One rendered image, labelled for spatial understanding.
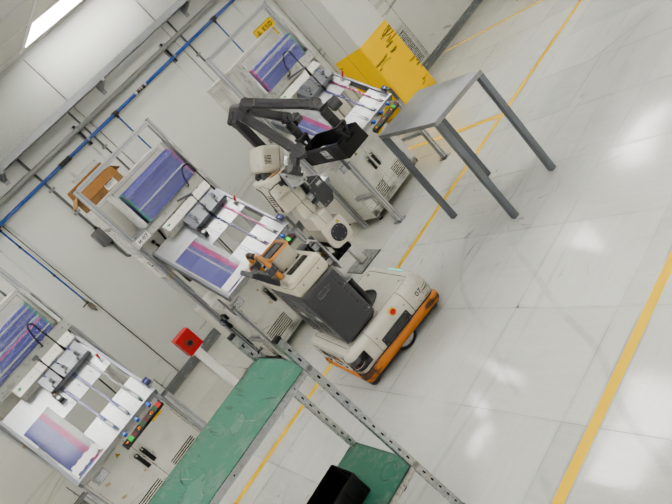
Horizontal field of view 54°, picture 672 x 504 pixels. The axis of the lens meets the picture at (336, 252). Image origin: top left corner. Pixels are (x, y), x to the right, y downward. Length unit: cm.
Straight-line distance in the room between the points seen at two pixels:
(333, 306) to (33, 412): 210
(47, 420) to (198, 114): 345
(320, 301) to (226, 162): 343
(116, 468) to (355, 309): 199
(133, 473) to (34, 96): 342
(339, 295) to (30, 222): 338
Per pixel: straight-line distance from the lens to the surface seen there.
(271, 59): 558
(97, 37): 682
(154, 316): 645
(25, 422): 473
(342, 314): 371
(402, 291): 383
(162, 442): 483
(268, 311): 503
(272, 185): 367
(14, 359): 474
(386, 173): 570
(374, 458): 286
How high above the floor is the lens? 191
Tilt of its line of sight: 19 degrees down
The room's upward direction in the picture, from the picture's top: 45 degrees counter-clockwise
